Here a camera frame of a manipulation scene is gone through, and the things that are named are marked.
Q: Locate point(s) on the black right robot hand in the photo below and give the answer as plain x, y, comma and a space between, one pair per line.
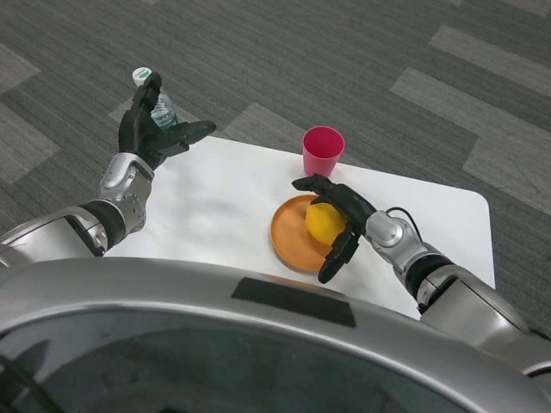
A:
344, 206

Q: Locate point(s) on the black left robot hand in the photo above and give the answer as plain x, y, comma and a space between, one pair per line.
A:
148, 133

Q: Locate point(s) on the yellow lemon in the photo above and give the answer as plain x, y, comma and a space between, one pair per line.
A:
323, 223

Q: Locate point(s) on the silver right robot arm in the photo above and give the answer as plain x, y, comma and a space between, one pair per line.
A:
435, 271

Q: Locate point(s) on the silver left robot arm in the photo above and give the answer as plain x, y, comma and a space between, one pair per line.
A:
86, 215

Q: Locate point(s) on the orange round plate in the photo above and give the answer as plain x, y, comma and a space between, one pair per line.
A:
292, 241

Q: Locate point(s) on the clear water bottle white cap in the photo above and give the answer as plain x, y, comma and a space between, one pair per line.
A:
163, 112

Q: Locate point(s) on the pink plastic cup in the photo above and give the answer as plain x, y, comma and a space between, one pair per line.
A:
322, 150

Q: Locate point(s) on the silver robot chest black window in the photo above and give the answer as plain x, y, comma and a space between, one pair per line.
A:
241, 344

